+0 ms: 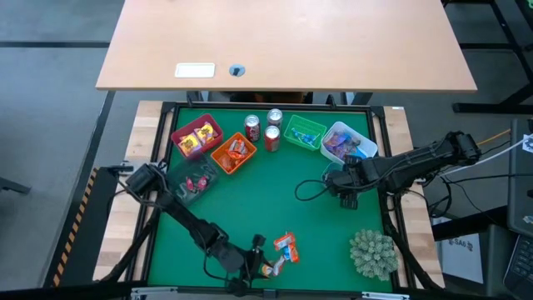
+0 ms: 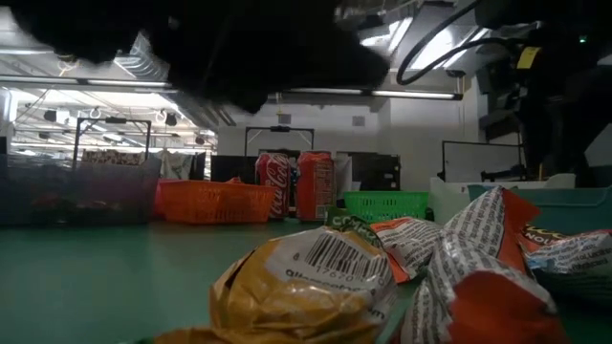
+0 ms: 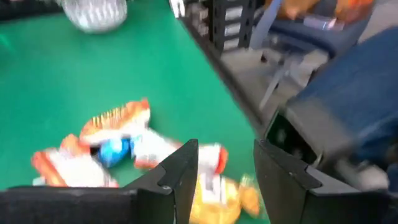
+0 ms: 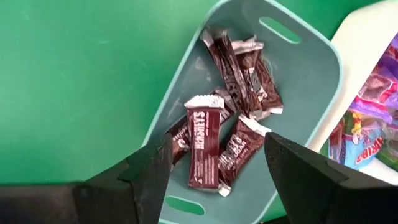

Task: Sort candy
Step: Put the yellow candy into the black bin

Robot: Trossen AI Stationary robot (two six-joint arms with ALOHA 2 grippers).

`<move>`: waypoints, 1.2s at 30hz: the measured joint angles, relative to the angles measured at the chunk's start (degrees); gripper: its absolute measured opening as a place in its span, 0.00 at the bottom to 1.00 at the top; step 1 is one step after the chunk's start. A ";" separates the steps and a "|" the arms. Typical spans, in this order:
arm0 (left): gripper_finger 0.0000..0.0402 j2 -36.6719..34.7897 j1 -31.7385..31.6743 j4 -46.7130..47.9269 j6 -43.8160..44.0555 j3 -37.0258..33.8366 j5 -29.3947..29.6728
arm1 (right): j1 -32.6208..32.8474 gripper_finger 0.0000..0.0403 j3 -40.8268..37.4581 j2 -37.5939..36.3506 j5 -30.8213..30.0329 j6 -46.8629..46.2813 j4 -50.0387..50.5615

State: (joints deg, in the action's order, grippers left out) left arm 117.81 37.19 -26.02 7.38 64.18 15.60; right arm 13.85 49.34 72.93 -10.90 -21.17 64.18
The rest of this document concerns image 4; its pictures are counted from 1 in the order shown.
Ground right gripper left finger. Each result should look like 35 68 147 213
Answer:
0 133 174 224

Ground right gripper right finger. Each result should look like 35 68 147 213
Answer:
264 132 398 224

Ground blue green candy pack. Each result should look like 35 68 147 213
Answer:
328 108 386 171

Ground purple blue candy pack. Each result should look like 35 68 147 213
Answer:
349 32 398 125

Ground pile of candy packets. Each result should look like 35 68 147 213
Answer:
0 0 398 224

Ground teal plastic bin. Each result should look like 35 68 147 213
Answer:
141 0 345 224

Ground white plastic bin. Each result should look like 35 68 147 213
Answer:
306 0 398 187

